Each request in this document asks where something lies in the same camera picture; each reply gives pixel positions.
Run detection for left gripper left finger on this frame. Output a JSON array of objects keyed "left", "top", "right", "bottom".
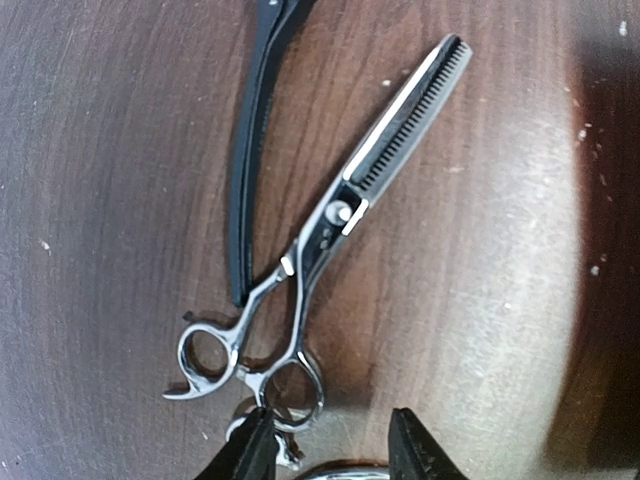
[{"left": 195, "top": 407, "right": 278, "bottom": 480}]

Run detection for silver straight scissors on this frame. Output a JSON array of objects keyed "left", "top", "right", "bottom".
[{"left": 224, "top": 397, "right": 396, "bottom": 480}]

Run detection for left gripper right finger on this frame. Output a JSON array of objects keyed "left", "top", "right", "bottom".
[{"left": 388, "top": 408, "right": 467, "bottom": 480}]

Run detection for silver thinning scissors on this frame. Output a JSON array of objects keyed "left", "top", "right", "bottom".
[{"left": 163, "top": 34, "right": 473, "bottom": 433}]

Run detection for black hair clip centre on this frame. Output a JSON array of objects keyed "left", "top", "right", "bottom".
[{"left": 227, "top": 0, "right": 315, "bottom": 307}]

